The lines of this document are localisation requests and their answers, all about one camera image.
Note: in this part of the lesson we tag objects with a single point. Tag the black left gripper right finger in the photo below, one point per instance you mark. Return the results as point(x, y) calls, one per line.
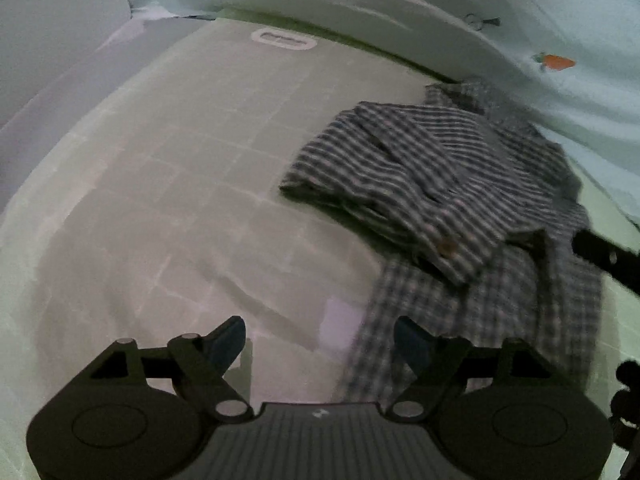
point(499, 413)

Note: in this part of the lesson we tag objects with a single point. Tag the light blue carrot-print quilt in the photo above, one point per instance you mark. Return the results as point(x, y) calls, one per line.
point(573, 64)

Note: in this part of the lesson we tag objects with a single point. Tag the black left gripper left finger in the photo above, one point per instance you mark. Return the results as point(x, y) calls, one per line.
point(135, 413)

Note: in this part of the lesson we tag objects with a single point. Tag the blue white plaid shirt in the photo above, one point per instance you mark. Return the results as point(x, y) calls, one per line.
point(474, 212)

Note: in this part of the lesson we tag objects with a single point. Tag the white oval sheet label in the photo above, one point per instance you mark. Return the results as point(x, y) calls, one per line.
point(283, 39)

